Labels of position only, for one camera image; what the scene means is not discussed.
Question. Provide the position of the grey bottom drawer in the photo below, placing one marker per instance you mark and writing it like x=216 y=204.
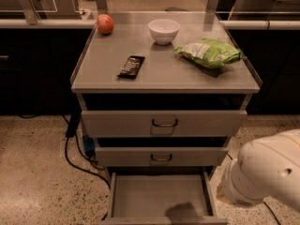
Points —
x=162 y=199

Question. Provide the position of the grey drawer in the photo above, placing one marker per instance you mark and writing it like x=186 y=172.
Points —
x=162 y=199
x=160 y=156
x=100 y=124

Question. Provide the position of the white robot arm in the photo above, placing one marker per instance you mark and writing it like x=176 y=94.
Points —
x=265 y=167

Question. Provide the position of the grey drawer cabinet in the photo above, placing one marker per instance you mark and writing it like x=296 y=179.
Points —
x=167 y=81

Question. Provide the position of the grey top drawer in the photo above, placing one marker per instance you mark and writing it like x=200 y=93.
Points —
x=100 y=124

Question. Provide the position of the grey middle drawer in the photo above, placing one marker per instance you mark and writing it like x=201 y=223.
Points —
x=160 y=156

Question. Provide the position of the black candy bar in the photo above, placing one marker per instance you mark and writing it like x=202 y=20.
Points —
x=132 y=67

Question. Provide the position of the blue plug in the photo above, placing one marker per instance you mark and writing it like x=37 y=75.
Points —
x=88 y=145

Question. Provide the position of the white bowl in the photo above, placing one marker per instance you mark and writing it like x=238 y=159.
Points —
x=163 y=31

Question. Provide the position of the green chip bag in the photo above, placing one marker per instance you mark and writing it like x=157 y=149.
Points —
x=210 y=53

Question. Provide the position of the black power adapter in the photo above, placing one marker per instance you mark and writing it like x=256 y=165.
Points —
x=73 y=124

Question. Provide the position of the red apple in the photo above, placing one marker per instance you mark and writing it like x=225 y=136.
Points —
x=105 y=24

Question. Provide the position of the grey right bracket post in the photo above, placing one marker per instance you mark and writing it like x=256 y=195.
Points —
x=211 y=9

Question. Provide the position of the grey left bracket post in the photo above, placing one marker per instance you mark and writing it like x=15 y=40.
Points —
x=29 y=13

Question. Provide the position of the grey horizontal rail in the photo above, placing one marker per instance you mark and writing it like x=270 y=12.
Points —
x=231 y=25

